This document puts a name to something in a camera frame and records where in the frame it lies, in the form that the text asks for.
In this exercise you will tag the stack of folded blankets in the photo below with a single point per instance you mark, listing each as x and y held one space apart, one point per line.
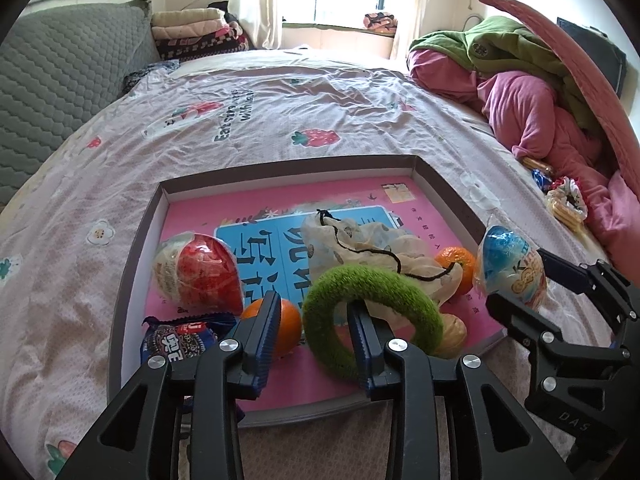
195 35

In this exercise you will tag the orange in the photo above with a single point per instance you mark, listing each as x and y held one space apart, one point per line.
288 327
457 260

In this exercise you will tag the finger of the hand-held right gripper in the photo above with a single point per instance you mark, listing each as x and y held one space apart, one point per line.
612 290
520 320

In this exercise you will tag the floral cloth bundle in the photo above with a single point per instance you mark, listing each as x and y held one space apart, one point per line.
381 22

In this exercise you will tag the small yellow snack packet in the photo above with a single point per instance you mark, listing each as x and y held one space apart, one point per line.
536 163

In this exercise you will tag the black wall television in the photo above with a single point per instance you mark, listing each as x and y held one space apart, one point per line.
602 45

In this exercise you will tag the cream curtain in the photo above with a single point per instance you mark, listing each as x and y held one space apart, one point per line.
255 5
425 0

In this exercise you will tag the dark patterned cloth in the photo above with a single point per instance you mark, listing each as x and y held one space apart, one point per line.
150 75

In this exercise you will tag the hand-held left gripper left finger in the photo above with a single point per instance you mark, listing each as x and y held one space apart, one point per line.
265 340

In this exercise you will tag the pink duvet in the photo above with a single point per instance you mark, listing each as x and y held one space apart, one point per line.
525 105

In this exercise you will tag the green blanket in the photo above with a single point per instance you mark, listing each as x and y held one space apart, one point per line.
505 45

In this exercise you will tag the pink quilted pad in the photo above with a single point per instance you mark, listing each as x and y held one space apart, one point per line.
590 75

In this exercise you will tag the beige walnut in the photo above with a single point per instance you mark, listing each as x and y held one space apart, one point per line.
452 335

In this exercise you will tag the small blue snack packet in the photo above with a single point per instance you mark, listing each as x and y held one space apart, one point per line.
541 178

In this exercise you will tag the cream dotted cloth pouch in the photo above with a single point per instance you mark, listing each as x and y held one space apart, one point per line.
350 245

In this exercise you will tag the blue cookie packet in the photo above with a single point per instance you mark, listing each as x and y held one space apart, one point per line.
175 341

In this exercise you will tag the shallow grey cardboard box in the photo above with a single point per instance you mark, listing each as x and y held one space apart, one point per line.
130 280

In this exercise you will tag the red toy egg packet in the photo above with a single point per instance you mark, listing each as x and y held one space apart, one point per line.
200 275

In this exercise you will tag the yellow biscuit packet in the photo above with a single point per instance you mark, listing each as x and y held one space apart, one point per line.
567 205

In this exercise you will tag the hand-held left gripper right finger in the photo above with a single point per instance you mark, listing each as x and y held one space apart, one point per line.
362 350

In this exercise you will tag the pink picture book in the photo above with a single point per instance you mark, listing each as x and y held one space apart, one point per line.
215 210

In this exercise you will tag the blue toy egg packet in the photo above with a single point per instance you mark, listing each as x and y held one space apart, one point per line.
510 265

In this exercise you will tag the grey quilted headboard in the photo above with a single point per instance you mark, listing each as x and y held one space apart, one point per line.
55 85

